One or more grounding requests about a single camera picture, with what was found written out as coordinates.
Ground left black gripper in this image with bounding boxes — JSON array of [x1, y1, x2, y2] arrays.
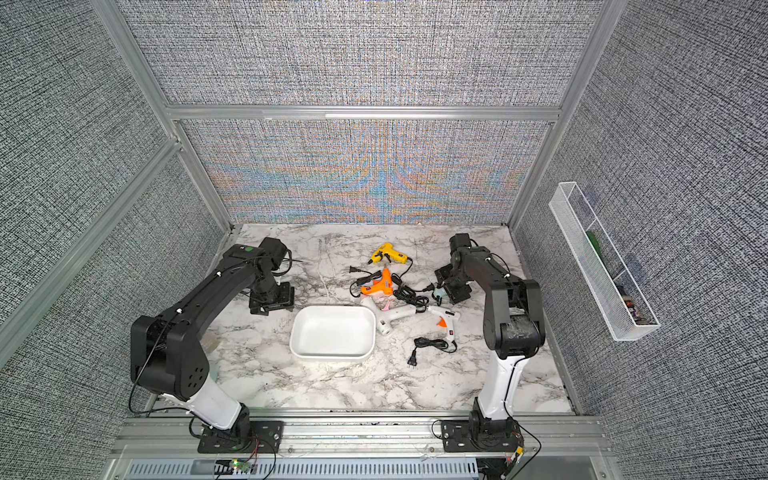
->
[[252, 275, 298, 315]]

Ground white plastic storage box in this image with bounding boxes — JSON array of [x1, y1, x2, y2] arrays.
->
[[289, 305, 376, 362]]

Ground white orange glue gun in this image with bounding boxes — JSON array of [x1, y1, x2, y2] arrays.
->
[[407, 305, 460, 367]]

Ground yellow glue gun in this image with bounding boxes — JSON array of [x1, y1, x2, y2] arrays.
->
[[349, 242, 413, 298]]

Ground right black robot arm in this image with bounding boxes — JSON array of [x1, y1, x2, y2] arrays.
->
[[436, 233, 546, 438]]

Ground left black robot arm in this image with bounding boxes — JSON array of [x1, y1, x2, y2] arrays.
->
[[130, 237, 295, 439]]

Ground white pink glue gun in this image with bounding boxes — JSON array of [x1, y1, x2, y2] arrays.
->
[[360, 297, 417, 335]]

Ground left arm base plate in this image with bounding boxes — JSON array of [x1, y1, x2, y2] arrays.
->
[[197, 420, 285, 454]]

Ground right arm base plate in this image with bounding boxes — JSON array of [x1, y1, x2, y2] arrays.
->
[[439, 418, 525, 453]]

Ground white wire wall basket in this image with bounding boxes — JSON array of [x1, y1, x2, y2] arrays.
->
[[549, 182, 660, 342]]

